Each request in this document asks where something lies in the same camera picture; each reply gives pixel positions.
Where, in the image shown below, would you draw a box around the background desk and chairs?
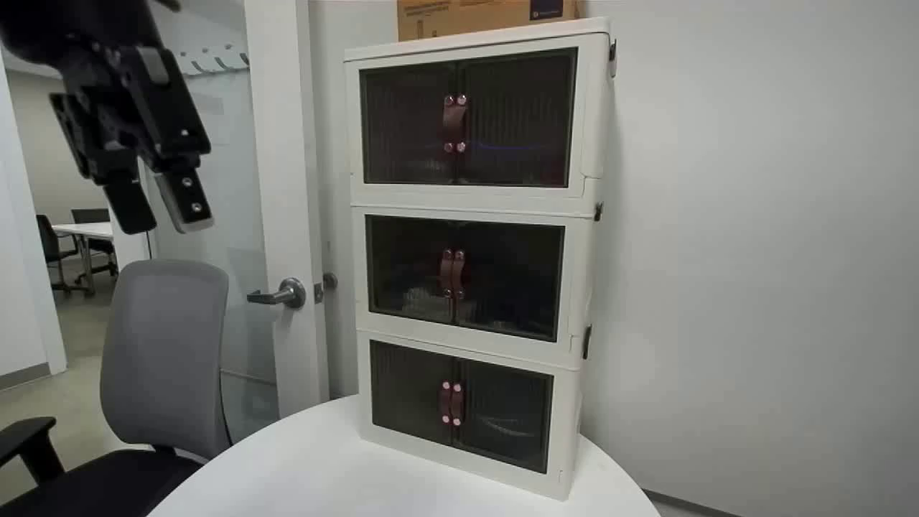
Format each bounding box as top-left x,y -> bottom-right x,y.
37,208 -> 119,300

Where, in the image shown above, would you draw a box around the wall coat hooks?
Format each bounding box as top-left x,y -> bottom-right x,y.
178,46 -> 251,79

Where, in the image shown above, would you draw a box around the silver door lever handle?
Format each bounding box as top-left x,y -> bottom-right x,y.
251,280 -> 307,312

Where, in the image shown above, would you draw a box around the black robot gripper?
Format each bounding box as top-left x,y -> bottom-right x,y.
0,0 -> 212,235

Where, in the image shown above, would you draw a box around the cabinet door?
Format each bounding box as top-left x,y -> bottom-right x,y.
458,50 -> 577,187
360,65 -> 455,185

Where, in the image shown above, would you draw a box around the white door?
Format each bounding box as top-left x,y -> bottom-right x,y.
245,0 -> 331,418

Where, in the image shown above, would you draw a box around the cardboard box on cabinet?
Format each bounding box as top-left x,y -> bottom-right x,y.
396,0 -> 586,42

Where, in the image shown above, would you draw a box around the white three-tier storage cabinet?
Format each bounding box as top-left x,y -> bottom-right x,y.
344,19 -> 616,500

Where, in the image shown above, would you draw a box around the grey office chair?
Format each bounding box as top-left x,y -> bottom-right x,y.
0,260 -> 231,517

